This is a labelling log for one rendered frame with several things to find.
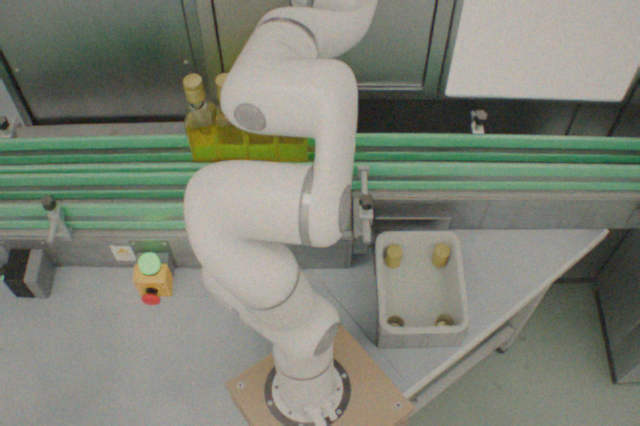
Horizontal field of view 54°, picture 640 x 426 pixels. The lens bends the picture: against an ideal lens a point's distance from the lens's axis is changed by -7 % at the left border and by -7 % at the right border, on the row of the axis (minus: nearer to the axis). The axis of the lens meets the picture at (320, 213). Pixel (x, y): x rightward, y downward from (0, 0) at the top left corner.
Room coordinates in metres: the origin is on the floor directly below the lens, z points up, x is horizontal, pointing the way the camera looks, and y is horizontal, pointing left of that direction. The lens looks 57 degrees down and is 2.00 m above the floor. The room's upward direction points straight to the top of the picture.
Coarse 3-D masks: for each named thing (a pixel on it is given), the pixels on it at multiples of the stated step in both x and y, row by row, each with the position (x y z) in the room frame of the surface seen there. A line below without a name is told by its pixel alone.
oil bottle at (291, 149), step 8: (280, 136) 0.79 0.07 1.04; (280, 144) 0.79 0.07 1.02; (288, 144) 0.79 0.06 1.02; (296, 144) 0.79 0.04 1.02; (304, 144) 0.79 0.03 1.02; (280, 152) 0.79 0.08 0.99; (288, 152) 0.79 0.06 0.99; (296, 152) 0.79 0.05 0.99; (304, 152) 0.79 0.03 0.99; (280, 160) 0.79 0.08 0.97; (288, 160) 0.79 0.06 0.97; (296, 160) 0.79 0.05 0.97; (304, 160) 0.79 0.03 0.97
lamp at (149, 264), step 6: (144, 258) 0.64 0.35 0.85; (150, 258) 0.64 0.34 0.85; (156, 258) 0.64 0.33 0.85; (138, 264) 0.63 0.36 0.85; (144, 264) 0.62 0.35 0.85; (150, 264) 0.62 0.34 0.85; (156, 264) 0.63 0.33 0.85; (144, 270) 0.61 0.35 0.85; (150, 270) 0.61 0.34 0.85; (156, 270) 0.62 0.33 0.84; (150, 276) 0.61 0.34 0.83
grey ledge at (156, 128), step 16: (16, 128) 0.96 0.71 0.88; (32, 128) 0.96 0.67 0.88; (48, 128) 0.96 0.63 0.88; (64, 128) 0.96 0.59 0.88; (80, 128) 0.96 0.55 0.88; (96, 128) 0.96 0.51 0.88; (112, 128) 0.96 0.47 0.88; (128, 128) 0.95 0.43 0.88; (144, 128) 0.95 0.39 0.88; (160, 128) 0.95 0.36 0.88; (176, 128) 0.95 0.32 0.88
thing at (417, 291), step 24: (384, 240) 0.69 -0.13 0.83; (408, 240) 0.70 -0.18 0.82; (432, 240) 0.70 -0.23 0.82; (456, 240) 0.69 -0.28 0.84; (384, 264) 0.67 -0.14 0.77; (408, 264) 0.67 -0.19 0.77; (432, 264) 0.67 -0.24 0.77; (456, 264) 0.63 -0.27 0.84; (384, 288) 0.61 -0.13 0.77; (408, 288) 0.61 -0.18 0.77; (432, 288) 0.61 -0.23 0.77; (456, 288) 0.59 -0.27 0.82; (384, 312) 0.53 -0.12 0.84; (408, 312) 0.56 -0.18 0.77; (432, 312) 0.56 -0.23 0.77; (456, 312) 0.54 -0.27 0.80
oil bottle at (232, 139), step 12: (216, 108) 0.83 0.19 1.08; (216, 120) 0.80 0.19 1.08; (228, 120) 0.80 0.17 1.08; (216, 132) 0.80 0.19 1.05; (228, 132) 0.80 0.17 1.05; (240, 132) 0.80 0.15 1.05; (228, 144) 0.80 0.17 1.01; (240, 144) 0.80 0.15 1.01; (228, 156) 0.80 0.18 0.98; (240, 156) 0.80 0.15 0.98
